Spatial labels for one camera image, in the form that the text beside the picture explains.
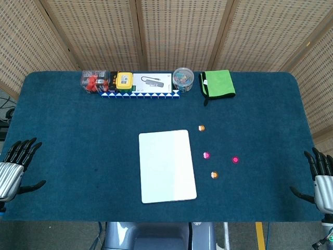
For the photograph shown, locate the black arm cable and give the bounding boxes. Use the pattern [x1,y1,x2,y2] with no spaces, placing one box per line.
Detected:
[311,234,333,247]

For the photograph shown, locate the yellow-lidded green container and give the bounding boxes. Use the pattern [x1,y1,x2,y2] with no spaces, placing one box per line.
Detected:
[116,72,134,92]

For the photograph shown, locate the thin blue cable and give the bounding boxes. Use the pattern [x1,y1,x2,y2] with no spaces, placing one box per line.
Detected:
[96,221,105,250]

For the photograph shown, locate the clear round jar of clips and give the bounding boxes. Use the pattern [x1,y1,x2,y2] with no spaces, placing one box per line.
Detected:
[172,67,195,93]

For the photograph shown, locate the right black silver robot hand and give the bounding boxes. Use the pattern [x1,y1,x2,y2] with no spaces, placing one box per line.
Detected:
[289,147,333,216]

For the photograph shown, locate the white magnetic board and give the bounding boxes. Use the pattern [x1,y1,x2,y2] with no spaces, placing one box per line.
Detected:
[138,129,198,204]

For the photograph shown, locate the white USB hub box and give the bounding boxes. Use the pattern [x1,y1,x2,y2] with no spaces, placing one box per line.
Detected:
[132,73,174,93]

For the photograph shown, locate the green microfiber cloth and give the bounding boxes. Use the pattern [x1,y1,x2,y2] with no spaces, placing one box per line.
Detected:
[199,69,236,107]

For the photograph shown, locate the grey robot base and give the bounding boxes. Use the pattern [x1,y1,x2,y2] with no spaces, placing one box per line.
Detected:
[104,221,217,250]

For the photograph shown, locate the small black box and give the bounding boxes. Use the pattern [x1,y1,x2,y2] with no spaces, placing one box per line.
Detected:
[108,71,119,92]

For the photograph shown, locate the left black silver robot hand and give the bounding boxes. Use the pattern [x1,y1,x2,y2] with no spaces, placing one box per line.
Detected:
[0,137,47,203]

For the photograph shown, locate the dark blue table mat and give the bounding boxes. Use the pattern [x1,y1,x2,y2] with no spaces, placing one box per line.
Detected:
[0,71,333,223]

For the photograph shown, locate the clear box of red capsules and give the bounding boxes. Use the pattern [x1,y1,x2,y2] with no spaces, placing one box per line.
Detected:
[79,70,110,95]

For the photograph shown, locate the white table leg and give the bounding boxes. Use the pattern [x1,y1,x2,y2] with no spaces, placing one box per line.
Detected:
[223,222,231,250]

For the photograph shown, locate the black floor cables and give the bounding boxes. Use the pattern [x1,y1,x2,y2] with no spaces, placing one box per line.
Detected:
[0,96,17,141]

